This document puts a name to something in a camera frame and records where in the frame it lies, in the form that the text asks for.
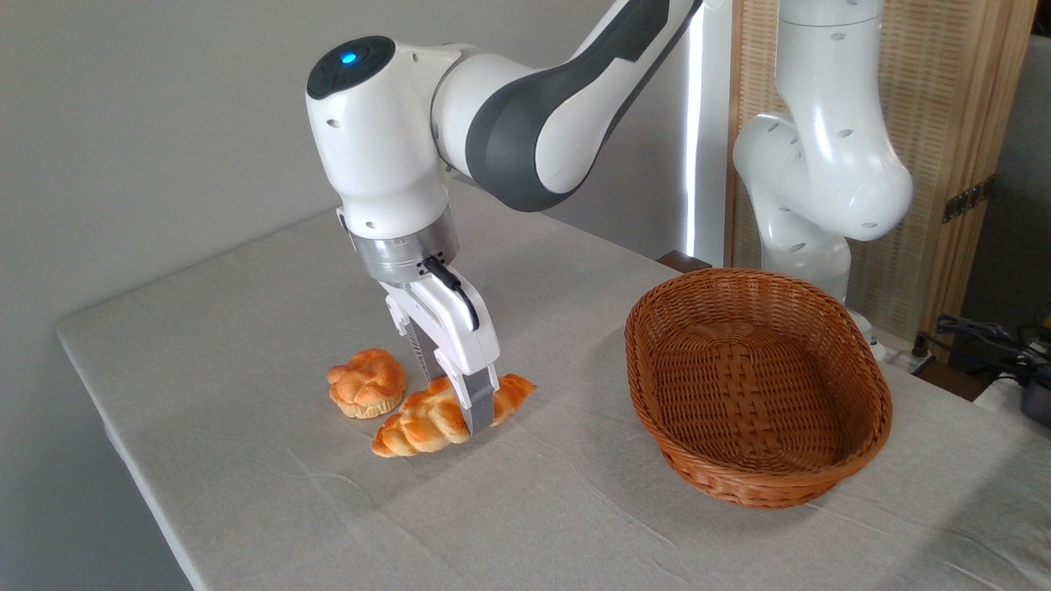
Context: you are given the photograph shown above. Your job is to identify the brown oval wicker basket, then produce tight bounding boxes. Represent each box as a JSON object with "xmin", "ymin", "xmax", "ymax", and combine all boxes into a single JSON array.
[{"xmin": 625, "ymin": 268, "xmax": 893, "ymax": 510}]

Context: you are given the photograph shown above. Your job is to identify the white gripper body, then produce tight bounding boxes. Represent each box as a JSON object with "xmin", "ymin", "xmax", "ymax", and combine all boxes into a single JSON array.
[{"xmin": 382, "ymin": 275, "xmax": 500, "ymax": 378}]

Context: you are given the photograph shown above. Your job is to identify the round knotted bread bun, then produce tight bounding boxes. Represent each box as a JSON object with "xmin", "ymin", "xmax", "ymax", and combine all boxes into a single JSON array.
[{"xmin": 327, "ymin": 348, "xmax": 407, "ymax": 420}]

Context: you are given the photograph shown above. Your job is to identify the light grey tablecloth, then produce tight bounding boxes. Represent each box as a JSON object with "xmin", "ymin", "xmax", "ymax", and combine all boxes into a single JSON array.
[{"xmin": 56, "ymin": 182, "xmax": 1051, "ymax": 591}]

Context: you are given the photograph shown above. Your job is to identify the long braided bread loaf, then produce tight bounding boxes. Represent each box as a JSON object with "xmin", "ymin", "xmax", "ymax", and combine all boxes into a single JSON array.
[{"xmin": 371, "ymin": 373, "xmax": 536, "ymax": 458}]

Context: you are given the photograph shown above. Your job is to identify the black cable bundle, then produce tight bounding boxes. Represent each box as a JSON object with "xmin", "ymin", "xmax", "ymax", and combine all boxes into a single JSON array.
[{"xmin": 913, "ymin": 314, "xmax": 1051, "ymax": 374}]

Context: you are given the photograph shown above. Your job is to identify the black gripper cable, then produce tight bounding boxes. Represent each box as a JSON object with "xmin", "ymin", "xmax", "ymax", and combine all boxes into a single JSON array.
[{"xmin": 420, "ymin": 256, "xmax": 480, "ymax": 332}]

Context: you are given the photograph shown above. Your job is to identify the dark grey box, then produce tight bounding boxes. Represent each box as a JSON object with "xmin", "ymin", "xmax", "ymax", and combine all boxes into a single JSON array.
[{"xmin": 1021, "ymin": 380, "xmax": 1051, "ymax": 426}]

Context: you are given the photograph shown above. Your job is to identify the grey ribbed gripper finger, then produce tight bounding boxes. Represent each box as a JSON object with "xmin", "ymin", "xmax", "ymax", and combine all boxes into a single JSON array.
[
  {"xmin": 435, "ymin": 349, "xmax": 500, "ymax": 436},
  {"xmin": 401, "ymin": 316, "xmax": 448, "ymax": 383}
]

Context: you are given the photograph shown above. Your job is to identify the dark metal screen hinge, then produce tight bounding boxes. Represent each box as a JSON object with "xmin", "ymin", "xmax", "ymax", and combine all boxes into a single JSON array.
[{"xmin": 943, "ymin": 182, "xmax": 990, "ymax": 222}]

